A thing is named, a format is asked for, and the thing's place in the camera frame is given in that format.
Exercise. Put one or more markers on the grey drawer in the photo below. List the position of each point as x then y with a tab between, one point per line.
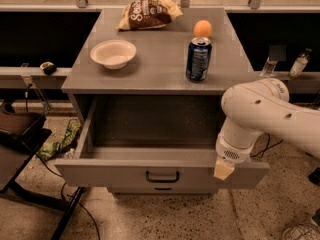
159	190
144	141

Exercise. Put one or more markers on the blue soda can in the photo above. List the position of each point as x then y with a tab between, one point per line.
198	59

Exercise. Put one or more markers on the green snack bag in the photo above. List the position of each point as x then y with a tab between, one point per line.
50	149

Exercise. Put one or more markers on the white bowl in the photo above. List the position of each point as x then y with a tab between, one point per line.
113	54

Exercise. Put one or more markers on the grey sneaker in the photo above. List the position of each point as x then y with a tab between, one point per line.
301	232

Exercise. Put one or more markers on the clear water bottle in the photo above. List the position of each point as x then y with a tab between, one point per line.
300	63
268	68

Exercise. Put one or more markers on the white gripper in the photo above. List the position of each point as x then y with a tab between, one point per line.
231	150

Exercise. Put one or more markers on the grey bottom drawer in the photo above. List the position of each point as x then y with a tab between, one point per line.
159	190

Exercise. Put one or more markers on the brown chip bag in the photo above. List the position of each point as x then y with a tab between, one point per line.
148	14

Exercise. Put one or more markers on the black table stand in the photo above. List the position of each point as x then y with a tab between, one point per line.
13	162

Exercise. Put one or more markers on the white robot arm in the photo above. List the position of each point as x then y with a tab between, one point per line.
254	108

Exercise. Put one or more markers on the grey drawer cabinet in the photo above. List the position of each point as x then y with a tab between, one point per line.
160	62

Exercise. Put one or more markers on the grey top drawer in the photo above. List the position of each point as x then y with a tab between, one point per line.
144	141

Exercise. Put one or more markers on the small black yellow object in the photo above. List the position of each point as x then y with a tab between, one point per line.
48	68

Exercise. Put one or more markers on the orange fruit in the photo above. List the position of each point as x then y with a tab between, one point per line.
202	28

